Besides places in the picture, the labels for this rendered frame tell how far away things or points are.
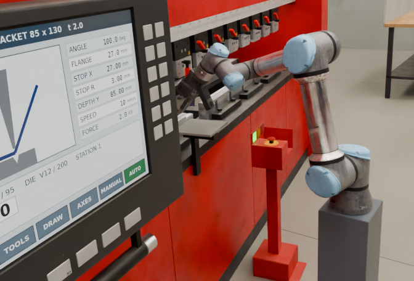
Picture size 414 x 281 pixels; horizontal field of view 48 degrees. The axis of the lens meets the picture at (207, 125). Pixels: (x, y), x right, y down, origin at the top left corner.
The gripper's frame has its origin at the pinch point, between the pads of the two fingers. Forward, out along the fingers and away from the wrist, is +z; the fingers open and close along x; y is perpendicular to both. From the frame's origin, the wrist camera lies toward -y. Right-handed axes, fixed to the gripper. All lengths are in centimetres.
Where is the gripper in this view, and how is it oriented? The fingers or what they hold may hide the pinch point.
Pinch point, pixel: (180, 113)
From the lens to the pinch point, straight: 200.4
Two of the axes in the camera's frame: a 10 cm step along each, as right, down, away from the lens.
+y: -7.3, -6.7, 1.1
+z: -5.3, 6.7, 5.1
